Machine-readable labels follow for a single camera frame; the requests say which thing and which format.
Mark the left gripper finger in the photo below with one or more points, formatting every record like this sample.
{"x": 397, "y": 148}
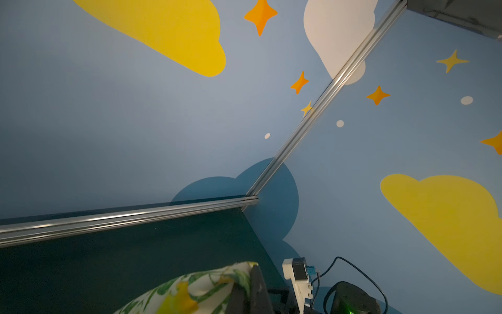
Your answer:
{"x": 257, "y": 301}

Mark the lemon print skirt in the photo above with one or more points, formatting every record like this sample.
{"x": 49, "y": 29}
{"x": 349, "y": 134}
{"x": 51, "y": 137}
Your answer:
{"x": 199, "y": 292}

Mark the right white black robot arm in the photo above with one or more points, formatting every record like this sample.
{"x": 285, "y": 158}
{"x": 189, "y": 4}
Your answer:
{"x": 346, "y": 298}

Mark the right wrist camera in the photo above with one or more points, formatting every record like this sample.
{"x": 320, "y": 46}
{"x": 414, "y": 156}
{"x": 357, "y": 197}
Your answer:
{"x": 296, "y": 271}

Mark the rear aluminium frame rail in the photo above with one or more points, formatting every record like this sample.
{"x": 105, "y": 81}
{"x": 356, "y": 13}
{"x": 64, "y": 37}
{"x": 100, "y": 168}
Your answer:
{"x": 39, "y": 231}

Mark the right aluminium frame post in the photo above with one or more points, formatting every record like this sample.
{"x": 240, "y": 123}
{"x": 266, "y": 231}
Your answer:
{"x": 356, "y": 60}

